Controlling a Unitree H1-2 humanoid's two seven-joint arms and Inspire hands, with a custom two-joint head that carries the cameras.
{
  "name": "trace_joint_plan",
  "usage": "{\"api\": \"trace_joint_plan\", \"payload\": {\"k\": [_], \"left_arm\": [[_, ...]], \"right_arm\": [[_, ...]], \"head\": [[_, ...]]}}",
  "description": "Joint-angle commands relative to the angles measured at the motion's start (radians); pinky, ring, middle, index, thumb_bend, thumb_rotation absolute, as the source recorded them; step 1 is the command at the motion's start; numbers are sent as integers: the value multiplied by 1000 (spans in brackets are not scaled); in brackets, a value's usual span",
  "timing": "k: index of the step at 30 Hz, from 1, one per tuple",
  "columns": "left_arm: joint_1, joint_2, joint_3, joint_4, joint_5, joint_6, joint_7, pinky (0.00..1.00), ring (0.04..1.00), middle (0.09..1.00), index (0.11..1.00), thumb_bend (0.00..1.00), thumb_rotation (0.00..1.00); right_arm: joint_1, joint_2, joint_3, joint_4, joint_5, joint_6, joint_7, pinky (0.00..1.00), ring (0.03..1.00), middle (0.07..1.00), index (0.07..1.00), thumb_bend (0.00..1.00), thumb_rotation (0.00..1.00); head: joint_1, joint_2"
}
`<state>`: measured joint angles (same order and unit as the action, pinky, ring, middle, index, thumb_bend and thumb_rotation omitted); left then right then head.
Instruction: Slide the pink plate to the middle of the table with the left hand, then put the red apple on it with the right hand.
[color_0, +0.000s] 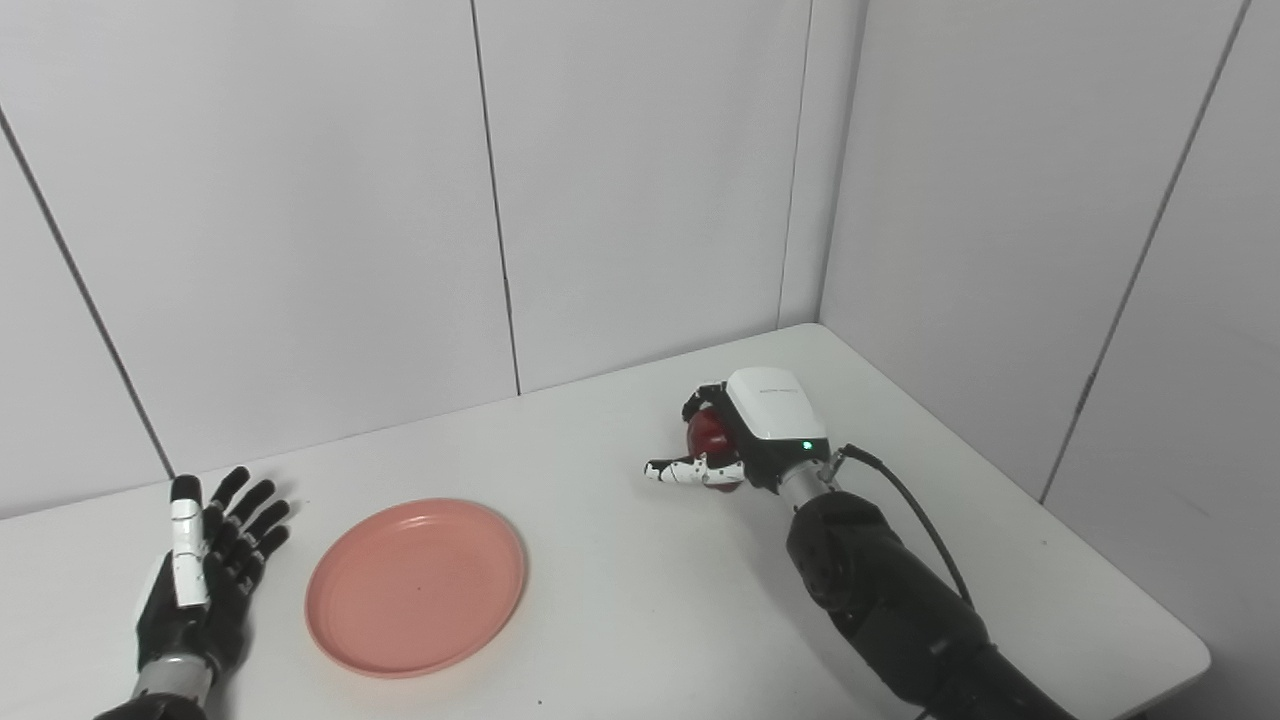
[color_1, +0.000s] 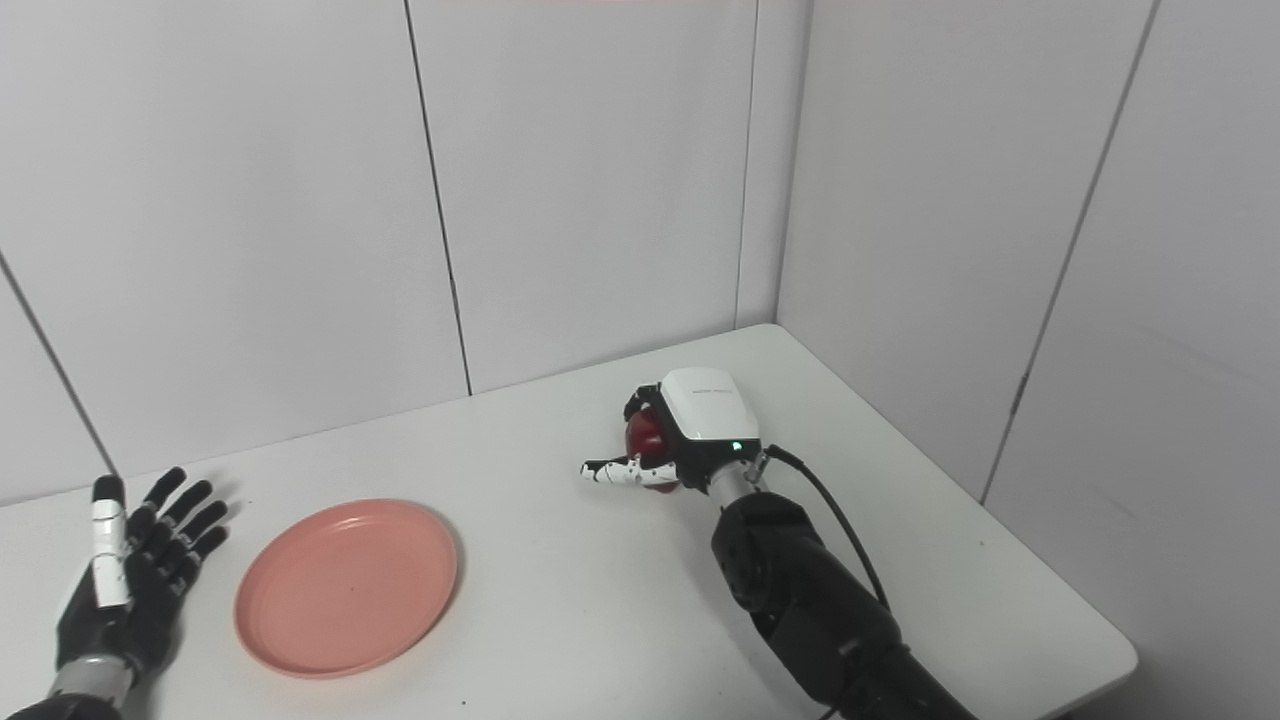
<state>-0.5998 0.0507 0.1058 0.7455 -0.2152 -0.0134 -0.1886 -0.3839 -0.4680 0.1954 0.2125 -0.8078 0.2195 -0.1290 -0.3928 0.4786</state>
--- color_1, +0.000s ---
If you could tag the pink round plate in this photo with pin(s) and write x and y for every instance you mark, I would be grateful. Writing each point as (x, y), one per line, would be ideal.
(346, 588)

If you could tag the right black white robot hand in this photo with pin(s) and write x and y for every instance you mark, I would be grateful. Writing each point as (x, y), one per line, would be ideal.
(705, 415)

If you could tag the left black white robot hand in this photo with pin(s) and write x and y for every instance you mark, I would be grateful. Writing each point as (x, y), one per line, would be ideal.
(130, 590)

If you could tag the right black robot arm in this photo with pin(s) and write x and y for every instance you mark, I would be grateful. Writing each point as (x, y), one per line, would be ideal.
(810, 600)

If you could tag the red apple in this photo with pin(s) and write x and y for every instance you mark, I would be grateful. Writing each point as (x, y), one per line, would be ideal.
(645, 435)

